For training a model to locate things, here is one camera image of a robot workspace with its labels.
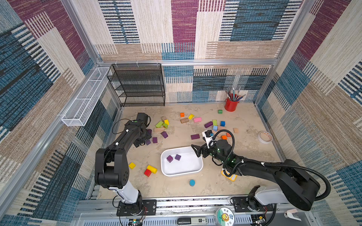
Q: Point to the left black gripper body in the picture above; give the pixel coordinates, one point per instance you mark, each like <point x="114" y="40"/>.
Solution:
<point x="143" y="138"/>

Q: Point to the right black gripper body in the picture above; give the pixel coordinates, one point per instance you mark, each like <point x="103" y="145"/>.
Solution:
<point x="204" y="149"/>

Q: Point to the small purple cube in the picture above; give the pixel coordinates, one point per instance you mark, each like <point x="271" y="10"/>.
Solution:
<point x="169" y="159"/>

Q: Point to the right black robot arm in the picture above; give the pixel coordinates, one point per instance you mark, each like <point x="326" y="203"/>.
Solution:
<point x="301" y="186"/>

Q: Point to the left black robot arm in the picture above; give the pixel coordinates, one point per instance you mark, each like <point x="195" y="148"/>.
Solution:
<point x="112" y="167"/>

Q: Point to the white plastic storage bin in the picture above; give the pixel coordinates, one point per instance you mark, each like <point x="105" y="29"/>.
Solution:
<point x="188" y="164"/>

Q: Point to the long natural wood brick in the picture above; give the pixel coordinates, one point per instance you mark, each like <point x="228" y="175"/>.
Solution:
<point x="159" y="129"/>

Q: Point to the lime green brick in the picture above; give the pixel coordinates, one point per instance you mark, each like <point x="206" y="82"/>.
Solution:
<point x="159" y="124"/>

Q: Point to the purple wedge block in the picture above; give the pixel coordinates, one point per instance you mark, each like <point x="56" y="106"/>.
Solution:
<point x="164" y="134"/>

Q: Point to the purple cylinder block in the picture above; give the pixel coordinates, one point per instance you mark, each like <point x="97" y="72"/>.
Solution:
<point x="209" y="124"/>

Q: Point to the purple flat brick centre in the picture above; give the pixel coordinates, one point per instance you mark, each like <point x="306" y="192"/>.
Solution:
<point x="195" y="136"/>

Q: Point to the yellow calculator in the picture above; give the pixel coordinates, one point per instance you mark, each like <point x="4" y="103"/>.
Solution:
<point x="231" y="178"/>

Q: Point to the yellow small cube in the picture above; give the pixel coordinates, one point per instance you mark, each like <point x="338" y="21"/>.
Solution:
<point x="132" y="165"/>

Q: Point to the yellow cylinder block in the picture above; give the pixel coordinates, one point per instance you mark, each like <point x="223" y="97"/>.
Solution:
<point x="152" y="169"/>

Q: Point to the red cube block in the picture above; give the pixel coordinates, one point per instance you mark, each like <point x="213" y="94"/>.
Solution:
<point x="147" y="173"/>

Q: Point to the pink brick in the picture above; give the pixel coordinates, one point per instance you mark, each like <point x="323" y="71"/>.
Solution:
<point x="197" y="119"/>

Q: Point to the blue round block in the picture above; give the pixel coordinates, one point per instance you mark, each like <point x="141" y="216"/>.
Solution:
<point x="192" y="182"/>

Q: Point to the brown wooden brick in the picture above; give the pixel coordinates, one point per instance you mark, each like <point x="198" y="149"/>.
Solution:
<point x="184" y="120"/>

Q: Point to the red pen cup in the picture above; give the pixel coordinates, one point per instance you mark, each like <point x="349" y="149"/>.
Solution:
<point x="230" y="105"/>

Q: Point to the roll of tape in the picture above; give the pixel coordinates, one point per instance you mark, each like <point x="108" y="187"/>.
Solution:
<point x="265" y="137"/>

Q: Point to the round green sticker badge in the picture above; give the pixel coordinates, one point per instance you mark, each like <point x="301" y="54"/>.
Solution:
<point x="224" y="217"/>

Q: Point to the black wire shelf rack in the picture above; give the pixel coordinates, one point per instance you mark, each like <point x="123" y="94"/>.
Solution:
<point x="138" y="84"/>

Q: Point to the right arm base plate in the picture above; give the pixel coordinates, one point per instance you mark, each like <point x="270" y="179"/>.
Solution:
<point x="243" y="204"/>

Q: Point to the white mesh wall basket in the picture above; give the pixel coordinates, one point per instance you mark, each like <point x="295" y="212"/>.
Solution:
<point x="81" y="108"/>

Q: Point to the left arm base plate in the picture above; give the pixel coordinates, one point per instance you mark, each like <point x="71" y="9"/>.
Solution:
<point x="147" y="207"/>

